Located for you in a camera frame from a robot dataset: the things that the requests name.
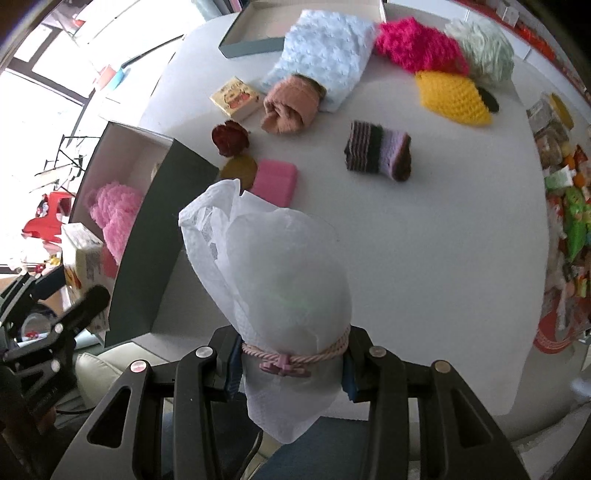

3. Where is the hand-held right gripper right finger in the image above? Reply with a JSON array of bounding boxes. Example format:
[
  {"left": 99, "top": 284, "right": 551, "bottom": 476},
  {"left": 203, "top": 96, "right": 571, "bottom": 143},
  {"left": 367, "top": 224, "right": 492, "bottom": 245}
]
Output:
[{"left": 342, "top": 325, "right": 532, "bottom": 480}]

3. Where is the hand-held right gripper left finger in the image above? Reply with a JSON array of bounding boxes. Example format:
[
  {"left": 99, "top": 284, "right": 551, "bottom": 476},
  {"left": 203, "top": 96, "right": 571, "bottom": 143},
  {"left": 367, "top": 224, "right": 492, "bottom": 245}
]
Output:
[{"left": 58, "top": 325, "right": 245, "bottom": 480}]

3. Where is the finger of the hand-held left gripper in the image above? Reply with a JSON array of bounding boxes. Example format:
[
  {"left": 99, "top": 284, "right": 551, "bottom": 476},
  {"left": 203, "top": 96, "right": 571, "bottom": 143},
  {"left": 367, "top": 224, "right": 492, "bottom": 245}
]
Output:
[
  {"left": 0, "top": 265, "right": 66, "bottom": 334},
  {"left": 2, "top": 285, "right": 112, "bottom": 366}
]

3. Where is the yellow cartoon tissue pack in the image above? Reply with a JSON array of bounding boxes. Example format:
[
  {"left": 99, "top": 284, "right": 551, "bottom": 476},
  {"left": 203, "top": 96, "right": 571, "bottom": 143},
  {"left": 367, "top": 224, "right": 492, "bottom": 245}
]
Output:
[
  {"left": 61, "top": 223, "right": 112, "bottom": 334},
  {"left": 209, "top": 77, "right": 262, "bottom": 123}
]

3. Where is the dark grey cardboard box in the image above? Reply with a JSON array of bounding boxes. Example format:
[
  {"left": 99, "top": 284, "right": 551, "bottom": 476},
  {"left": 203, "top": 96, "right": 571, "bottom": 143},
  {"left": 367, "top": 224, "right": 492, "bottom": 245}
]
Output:
[{"left": 68, "top": 121, "right": 221, "bottom": 350}]

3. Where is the pink fluffy cloth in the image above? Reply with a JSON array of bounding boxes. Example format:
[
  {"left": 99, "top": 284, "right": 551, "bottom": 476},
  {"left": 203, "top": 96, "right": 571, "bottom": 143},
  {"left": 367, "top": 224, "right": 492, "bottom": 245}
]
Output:
[{"left": 87, "top": 183, "right": 147, "bottom": 278}]

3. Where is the white bundle pink cord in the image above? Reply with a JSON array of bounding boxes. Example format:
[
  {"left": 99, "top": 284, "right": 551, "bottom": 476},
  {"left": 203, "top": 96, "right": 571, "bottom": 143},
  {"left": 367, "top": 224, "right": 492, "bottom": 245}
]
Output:
[{"left": 178, "top": 179, "right": 354, "bottom": 446}]

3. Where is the pink sponge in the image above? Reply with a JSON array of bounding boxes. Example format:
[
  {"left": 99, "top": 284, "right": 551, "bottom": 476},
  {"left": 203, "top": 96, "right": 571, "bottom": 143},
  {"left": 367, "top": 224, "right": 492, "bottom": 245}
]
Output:
[{"left": 248, "top": 159, "right": 299, "bottom": 209}]

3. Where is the yellow brown soft pad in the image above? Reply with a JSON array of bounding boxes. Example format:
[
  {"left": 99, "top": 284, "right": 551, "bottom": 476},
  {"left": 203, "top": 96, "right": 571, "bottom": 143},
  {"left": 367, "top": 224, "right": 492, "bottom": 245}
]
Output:
[{"left": 219, "top": 153, "right": 260, "bottom": 191}]

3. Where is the brown purple striped knit cloth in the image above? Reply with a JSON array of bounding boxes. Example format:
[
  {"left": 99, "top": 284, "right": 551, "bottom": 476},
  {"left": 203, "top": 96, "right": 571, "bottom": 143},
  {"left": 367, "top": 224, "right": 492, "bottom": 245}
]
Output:
[{"left": 343, "top": 120, "right": 413, "bottom": 183}]

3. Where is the red plastic stool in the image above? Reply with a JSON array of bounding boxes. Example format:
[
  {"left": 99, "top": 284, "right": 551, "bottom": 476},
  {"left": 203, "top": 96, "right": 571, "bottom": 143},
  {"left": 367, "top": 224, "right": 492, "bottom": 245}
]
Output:
[{"left": 22, "top": 191, "right": 78, "bottom": 244}]

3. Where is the black folding chair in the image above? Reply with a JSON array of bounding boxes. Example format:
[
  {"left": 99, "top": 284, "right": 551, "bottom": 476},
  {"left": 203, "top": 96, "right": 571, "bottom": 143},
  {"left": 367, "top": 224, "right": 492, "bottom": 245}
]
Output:
[{"left": 31, "top": 133, "right": 92, "bottom": 191}]

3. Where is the dried red rose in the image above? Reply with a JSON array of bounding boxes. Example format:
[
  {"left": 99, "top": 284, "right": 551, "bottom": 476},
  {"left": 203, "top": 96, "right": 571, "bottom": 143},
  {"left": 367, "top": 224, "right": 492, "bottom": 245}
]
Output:
[{"left": 211, "top": 120, "right": 252, "bottom": 158}]

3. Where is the red and blue basin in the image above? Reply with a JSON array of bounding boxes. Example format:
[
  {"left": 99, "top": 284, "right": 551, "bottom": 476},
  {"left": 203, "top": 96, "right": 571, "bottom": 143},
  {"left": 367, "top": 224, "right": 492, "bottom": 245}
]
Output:
[{"left": 93, "top": 64, "right": 129, "bottom": 92}]

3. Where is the peach knitted rolled cloth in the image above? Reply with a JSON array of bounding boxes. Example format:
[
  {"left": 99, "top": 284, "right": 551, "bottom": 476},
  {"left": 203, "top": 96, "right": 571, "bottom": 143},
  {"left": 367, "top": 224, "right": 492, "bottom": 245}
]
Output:
[{"left": 259, "top": 75, "right": 327, "bottom": 136}]

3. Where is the pile of snack packets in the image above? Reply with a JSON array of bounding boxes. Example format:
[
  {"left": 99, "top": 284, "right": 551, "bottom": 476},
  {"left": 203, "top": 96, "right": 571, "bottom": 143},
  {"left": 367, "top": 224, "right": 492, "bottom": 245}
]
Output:
[{"left": 526, "top": 92, "right": 591, "bottom": 356}]

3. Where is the yellow foam fruit net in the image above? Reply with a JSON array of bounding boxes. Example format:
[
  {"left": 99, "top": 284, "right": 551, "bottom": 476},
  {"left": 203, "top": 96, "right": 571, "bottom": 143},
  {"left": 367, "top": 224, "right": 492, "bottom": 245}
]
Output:
[{"left": 414, "top": 70, "right": 493, "bottom": 128}]

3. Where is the black round pad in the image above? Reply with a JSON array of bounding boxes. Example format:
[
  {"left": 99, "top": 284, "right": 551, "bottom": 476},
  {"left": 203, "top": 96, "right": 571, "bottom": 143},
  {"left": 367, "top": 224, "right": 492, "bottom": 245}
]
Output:
[{"left": 475, "top": 86, "right": 501, "bottom": 114}]

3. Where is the blue grey shallow box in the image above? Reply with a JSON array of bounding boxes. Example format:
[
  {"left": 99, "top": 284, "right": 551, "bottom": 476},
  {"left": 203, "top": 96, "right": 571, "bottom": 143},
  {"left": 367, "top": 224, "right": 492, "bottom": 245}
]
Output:
[{"left": 218, "top": 0, "right": 389, "bottom": 61}]

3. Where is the light blue dotted blanket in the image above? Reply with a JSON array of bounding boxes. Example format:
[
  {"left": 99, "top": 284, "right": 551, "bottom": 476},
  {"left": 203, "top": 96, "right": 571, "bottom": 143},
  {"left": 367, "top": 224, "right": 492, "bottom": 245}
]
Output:
[{"left": 260, "top": 10, "right": 376, "bottom": 114}]

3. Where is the magenta fluffy cloth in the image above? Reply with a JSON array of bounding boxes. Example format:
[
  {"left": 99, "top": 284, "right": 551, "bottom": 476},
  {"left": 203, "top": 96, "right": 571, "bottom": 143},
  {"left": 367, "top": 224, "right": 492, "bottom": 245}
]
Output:
[{"left": 373, "top": 17, "right": 470, "bottom": 78}]

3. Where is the pale green fluffy scarf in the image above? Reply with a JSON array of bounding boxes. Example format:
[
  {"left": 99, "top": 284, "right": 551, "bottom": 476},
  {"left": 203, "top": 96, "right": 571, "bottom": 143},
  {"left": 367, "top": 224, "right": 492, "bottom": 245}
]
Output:
[{"left": 444, "top": 17, "right": 515, "bottom": 87}]

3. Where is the white and red shelf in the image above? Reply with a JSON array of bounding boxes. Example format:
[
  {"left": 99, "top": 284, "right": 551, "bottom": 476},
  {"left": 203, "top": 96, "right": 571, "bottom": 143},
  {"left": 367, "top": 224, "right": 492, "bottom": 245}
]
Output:
[{"left": 452, "top": 0, "right": 591, "bottom": 93}]

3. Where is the black cable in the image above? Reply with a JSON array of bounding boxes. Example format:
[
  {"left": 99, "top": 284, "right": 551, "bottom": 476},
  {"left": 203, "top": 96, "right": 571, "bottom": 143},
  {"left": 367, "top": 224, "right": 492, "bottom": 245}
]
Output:
[{"left": 239, "top": 430, "right": 265, "bottom": 480}]

